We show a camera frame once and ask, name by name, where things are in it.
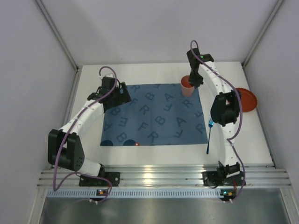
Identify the left aluminium corner post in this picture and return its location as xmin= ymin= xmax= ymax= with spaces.
xmin=35 ymin=0 xmax=79 ymax=70

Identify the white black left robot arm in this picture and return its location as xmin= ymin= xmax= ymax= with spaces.
xmin=48 ymin=77 xmax=131 ymax=177

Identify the right aluminium corner post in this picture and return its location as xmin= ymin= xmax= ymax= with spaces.
xmin=242 ymin=0 xmax=286 ymax=67

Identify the blue letter-print placemat cloth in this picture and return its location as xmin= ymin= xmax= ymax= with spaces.
xmin=100 ymin=84 xmax=208 ymax=146

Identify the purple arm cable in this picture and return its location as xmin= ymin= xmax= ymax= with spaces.
xmin=53 ymin=66 xmax=117 ymax=206
xmin=190 ymin=40 xmax=246 ymax=203

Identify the aluminium corner post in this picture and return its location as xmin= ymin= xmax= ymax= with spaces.
xmin=242 ymin=0 xmax=286 ymax=67
xmin=35 ymin=0 xmax=79 ymax=70

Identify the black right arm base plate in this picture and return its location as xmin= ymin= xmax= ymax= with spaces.
xmin=202 ymin=171 xmax=244 ymax=189

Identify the aluminium rail frame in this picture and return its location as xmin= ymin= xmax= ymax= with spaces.
xmin=37 ymin=67 xmax=292 ymax=189

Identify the red plastic plate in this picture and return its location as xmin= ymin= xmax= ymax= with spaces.
xmin=236 ymin=88 xmax=257 ymax=112

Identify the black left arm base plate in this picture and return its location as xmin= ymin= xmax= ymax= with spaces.
xmin=79 ymin=172 xmax=120 ymax=187

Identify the pink plastic cup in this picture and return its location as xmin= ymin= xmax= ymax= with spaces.
xmin=180 ymin=76 xmax=194 ymax=97

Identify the perforated grey cable duct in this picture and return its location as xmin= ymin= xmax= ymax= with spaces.
xmin=47 ymin=188 xmax=234 ymax=198

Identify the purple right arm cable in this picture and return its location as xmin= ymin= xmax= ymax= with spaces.
xmin=190 ymin=40 xmax=246 ymax=203

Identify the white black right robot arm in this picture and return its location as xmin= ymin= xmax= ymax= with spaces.
xmin=186 ymin=48 xmax=240 ymax=178

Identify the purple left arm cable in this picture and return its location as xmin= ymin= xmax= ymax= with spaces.
xmin=53 ymin=66 xmax=117 ymax=206

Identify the blue metal fork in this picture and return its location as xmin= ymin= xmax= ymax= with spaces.
xmin=206 ymin=118 xmax=214 ymax=154

